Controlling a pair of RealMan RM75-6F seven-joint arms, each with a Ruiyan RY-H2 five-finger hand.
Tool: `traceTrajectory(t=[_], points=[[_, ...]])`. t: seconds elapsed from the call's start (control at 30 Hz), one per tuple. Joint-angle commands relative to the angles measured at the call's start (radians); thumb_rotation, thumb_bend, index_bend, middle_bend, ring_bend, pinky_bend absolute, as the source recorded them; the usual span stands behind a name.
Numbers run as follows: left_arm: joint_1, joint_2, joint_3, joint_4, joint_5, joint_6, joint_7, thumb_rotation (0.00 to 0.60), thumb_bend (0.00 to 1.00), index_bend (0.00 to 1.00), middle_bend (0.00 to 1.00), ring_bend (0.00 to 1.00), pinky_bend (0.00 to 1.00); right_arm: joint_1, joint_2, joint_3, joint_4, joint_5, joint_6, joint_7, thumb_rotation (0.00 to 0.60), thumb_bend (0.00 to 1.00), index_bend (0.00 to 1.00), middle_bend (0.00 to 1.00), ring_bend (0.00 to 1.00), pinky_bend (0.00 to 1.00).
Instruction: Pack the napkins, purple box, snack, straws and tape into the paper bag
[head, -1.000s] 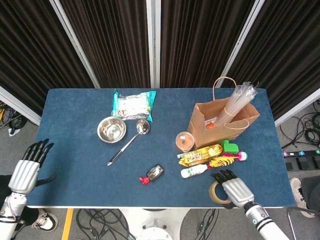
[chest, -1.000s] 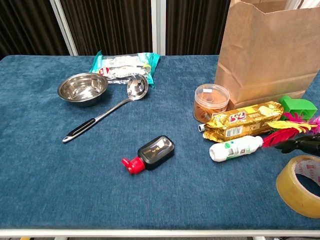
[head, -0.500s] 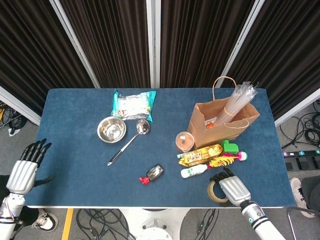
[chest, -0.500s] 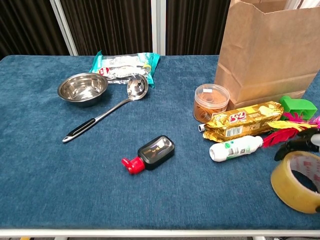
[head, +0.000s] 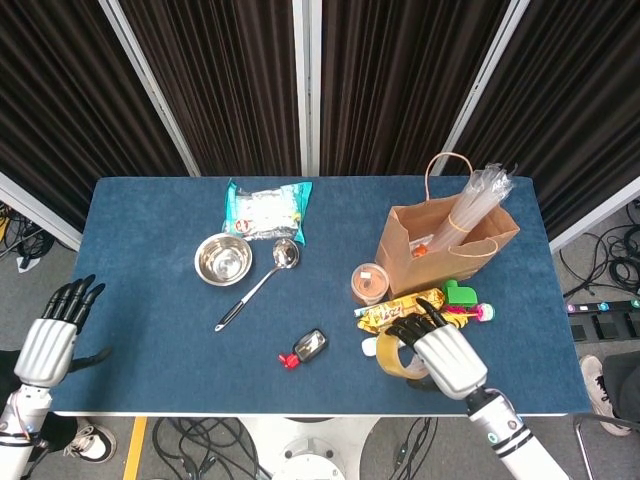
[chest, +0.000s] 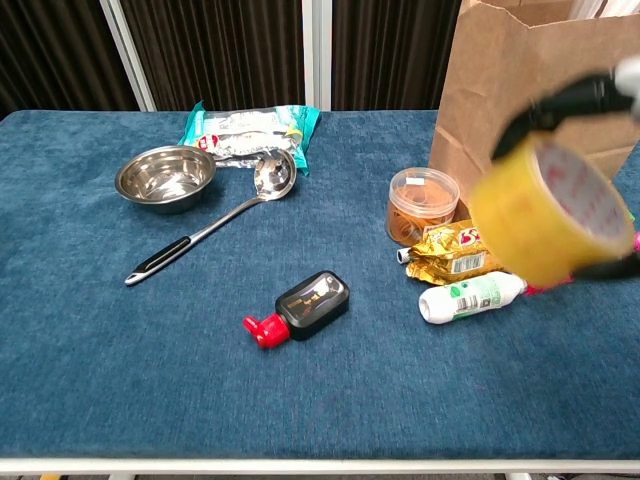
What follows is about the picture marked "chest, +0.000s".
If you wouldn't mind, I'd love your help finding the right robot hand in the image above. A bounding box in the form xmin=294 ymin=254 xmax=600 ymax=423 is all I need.
xmin=491 ymin=54 xmax=640 ymax=282

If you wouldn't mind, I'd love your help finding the brown tape roll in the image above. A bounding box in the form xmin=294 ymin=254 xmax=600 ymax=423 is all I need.
xmin=468 ymin=133 xmax=636 ymax=289

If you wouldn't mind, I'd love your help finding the brown paper bag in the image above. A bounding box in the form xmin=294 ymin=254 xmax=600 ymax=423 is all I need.
xmin=428 ymin=0 xmax=640 ymax=221

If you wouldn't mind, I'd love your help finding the clear jar of rubber bands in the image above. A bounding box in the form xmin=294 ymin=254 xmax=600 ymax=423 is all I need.
xmin=385 ymin=166 xmax=461 ymax=247

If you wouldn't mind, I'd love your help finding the dark pleated curtain panel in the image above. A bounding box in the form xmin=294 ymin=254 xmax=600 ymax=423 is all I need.
xmin=0 ymin=0 xmax=141 ymax=121
xmin=119 ymin=0 xmax=306 ymax=112
xmin=331 ymin=0 xmax=464 ymax=111

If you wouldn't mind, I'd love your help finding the gold biscuit packet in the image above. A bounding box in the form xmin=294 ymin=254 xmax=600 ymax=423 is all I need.
xmin=405 ymin=219 xmax=504 ymax=286

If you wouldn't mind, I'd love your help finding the small white bottle green print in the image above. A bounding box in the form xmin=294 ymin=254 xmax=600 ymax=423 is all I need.
xmin=418 ymin=271 xmax=529 ymax=325

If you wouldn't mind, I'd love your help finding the black red car key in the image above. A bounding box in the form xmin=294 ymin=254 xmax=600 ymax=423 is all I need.
xmin=242 ymin=270 xmax=351 ymax=350

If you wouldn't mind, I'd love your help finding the teal plastic food packet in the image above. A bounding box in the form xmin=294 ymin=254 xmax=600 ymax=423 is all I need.
xmin=178 ymin=101 xmax=322 ymax=177

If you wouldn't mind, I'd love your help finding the stainless steel bowl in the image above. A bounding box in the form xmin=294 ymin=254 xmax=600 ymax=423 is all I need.
xmin=114 ymin=145 xmax=218 ymax=215

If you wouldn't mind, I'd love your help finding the white partition frame post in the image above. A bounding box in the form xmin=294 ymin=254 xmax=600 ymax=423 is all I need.
xmin=98 ymin=0 xmax=158 ymax=112
xmin=301 ymin=0 xmax=333 ymax=112

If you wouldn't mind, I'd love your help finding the steel ladle black handle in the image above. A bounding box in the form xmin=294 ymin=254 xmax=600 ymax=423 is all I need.
xmin=124 ymin=147 xmax=298 ymax=287

